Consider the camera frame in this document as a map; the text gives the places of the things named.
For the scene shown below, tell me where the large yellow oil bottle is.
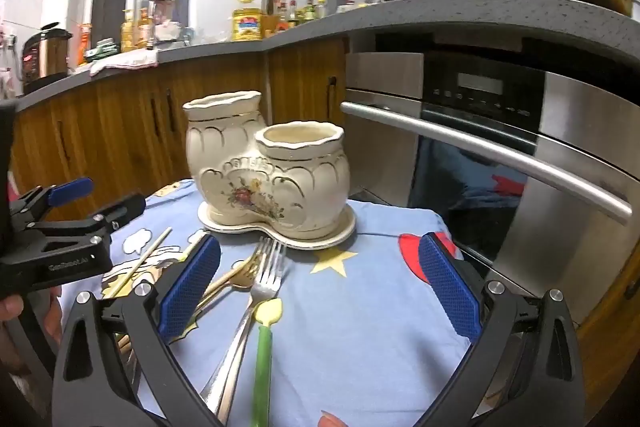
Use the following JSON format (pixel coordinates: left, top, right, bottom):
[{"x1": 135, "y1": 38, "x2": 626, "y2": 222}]
[{"x1": 231, "y1": 8, "x2": 265, "y2": 42}]

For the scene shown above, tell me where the wooden chopstick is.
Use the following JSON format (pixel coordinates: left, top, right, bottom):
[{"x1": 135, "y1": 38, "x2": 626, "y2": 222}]
[
  {"x1": 106, "y1": 227, "x2": 173, "y2": 299},
  {"x1": 177, "y1": 231, "x2": 208, "y2": 262}
]

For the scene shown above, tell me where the person's left hand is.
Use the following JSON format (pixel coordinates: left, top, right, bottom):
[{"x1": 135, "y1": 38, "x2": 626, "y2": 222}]
[{"x1": 0, "y1": 285, "x2": 64, "y2": 344}]

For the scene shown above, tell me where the grey kitchen countertop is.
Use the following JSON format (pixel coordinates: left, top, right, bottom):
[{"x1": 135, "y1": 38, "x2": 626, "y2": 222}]
[{"x1": 15, "y1": 0, "x2": 640, "y2": 108}]

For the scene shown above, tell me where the white ceramic utensil holder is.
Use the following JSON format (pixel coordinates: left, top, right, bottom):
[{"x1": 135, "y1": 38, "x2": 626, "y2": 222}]
[{"x1": 182, "y1": 91, "x2": 351, "y2": 234}]

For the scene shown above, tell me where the stainless steel oven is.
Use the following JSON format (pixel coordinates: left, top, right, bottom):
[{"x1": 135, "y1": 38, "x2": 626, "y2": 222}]
[{"x1": 342, "y1": 39, "x2": 640, "y2": 323}]

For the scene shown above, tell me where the white pink hanging cloth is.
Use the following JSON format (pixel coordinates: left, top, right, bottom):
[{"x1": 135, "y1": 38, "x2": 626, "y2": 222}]
[{"x1": 149, "y1": 0, "x2": 184, "y2": 46}]

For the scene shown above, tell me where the slim yellow oil bottle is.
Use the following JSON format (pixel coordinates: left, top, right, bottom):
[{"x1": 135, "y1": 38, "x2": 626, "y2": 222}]
[
  {"x1": 121, "y1": 9, "x2": 139, "y2": 53},
  {"x1": 137, "y1": 8, "x2": 154, "y2": 50}
]

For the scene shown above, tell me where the gold fork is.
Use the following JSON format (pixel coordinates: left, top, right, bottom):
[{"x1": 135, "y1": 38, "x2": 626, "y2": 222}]
[{"x1": 197, "y1": 251, "x2": 267, "y2": 308}]

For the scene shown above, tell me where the wooden kitchen cabinet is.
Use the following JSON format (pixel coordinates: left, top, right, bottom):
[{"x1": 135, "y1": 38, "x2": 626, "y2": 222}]
[{"x1": 10, "y1": 41, "x2": 351, "y2": 223}]

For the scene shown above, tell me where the green packet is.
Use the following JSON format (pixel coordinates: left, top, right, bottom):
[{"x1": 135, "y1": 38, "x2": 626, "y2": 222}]
[{"x1": 85, "y1": 38, "x2": 120, "y2": 63}]

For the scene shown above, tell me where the silver rice cooker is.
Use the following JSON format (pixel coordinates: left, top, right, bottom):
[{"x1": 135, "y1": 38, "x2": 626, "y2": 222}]
[{"x1": 21, "y1": 24, "x2": 74, "y2": 94}]

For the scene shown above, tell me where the green handled yellow spoon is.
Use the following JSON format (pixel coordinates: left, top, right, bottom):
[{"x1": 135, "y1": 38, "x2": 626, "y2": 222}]
[{"x1": 249, "y1": 298, "x2": 284, "y2": 427}]

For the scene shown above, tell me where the row of sauce bottles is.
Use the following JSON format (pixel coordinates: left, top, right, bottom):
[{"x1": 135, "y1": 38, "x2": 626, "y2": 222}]
[{"x1": 276, "y1": 0, "x2": 331, "y2": 32}]

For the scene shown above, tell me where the blue printed tablecloth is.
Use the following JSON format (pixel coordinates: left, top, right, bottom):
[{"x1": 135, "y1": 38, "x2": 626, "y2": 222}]
[{"x1": 100, "y1": 179, "x2": 501, "y2": 427}]

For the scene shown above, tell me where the gold spoon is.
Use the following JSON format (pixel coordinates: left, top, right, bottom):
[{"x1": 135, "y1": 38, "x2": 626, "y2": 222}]
[{"x1": 197, "y1": 271, "x2": 257, "y2": 315}]

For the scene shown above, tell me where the silver fork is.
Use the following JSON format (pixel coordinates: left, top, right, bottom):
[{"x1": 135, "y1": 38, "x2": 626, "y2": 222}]
[{"x1": 199, "y1": 236, "x2": 287, "y2": 414}]

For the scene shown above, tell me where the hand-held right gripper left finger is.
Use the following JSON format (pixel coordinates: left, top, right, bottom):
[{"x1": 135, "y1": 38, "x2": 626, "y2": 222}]
[{"x1": 50, "y1": 234, "x2": 226, "y2": 427}]

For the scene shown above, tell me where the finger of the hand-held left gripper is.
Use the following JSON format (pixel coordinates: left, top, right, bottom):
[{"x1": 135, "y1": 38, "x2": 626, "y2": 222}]
[
  {"x1": 7, "y1": 178, "x2": 95, "y2": 220},
  {"x1": 22, "y1": 192, "x2": 147, "y2": 253}
]

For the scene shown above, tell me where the wooden knife block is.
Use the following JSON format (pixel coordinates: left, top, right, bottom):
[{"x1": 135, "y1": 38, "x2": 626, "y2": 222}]
[{"x1": 262, "y1": 0, "x2": 281, "y2": 38}]

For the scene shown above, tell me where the pink white dish cloth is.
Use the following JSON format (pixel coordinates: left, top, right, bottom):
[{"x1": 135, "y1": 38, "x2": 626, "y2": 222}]
[{"x1": 90, "y1": 48, "x2": 160, "y2": 78}]

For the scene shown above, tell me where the white ceramic saucer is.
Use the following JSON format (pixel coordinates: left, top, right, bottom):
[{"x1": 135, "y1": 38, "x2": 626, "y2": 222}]
[{"x1": 197, "y1": 202, "x2": 357, "y2": 251}]

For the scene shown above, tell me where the steel oven handle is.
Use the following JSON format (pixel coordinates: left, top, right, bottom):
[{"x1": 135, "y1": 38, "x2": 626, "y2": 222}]
[{"x1": 340, "y1": 102, "x2": 634, "y2": 226}]

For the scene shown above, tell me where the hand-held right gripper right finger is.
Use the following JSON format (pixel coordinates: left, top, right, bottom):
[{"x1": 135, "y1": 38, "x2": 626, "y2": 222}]
[{"x1": 415, "y1": 232, "x2": 588, "y2": 427}]

